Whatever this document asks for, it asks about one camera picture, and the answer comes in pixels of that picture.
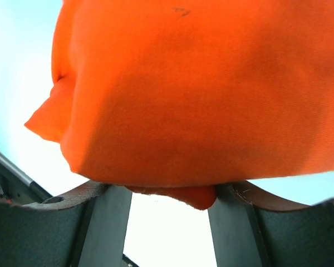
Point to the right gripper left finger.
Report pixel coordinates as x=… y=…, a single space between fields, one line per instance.
x=82 y=227

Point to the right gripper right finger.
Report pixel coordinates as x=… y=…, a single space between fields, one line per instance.
x=252 y=227

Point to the orange t-shirt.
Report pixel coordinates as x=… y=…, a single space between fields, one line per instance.
x=174 y=97

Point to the aluminium frame rail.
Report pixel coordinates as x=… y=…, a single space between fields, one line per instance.
x=15 y=175

